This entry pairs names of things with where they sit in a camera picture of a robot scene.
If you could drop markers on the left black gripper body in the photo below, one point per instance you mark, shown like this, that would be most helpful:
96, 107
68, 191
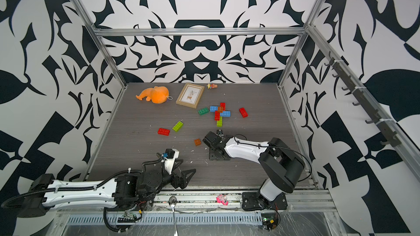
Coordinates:
173, 178

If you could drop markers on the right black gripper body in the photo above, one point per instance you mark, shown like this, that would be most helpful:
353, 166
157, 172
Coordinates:
211, 154

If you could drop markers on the lime lego brick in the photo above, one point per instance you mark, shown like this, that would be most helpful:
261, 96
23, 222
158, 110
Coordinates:
220, 122
178, 126

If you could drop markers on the red lego brick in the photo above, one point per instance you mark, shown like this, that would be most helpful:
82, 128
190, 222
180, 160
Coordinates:
243, 112
217, 116
163, 131
222, 105

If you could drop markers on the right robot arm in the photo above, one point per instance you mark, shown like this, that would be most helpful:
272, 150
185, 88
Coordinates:
282, 165

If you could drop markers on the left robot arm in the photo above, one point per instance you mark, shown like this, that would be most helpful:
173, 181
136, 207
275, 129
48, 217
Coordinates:
131, 189

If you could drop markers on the dark green lego brick centre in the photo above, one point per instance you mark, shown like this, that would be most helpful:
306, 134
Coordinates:
203, 111

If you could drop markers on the metal spoon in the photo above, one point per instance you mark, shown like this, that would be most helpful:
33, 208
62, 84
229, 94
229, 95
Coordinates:
172, 202

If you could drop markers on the small toy figure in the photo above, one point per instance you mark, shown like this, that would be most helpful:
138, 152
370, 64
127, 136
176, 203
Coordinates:
212, 86

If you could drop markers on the orange plush toy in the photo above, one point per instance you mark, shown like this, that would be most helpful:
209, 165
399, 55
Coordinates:
157, 94

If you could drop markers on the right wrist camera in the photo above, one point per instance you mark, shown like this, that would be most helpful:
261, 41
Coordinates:
219, 133

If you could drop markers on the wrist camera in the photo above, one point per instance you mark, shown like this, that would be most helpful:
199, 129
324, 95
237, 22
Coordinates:
219, 133
170, 156

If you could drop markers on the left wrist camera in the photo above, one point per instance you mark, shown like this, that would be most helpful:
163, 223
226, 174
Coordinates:
170, 156

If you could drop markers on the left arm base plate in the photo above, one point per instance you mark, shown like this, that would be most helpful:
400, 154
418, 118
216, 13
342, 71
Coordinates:
144, 204

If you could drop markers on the pink toy on rail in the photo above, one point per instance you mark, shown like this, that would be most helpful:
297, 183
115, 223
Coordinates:
222, 199

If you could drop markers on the wooden picture frame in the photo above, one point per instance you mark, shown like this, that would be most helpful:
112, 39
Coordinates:
190, 95

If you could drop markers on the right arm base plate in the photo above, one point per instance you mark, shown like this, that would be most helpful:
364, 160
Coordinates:
253, 201

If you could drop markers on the wall hook rack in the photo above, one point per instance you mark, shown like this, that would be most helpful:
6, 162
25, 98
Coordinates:
366, 101

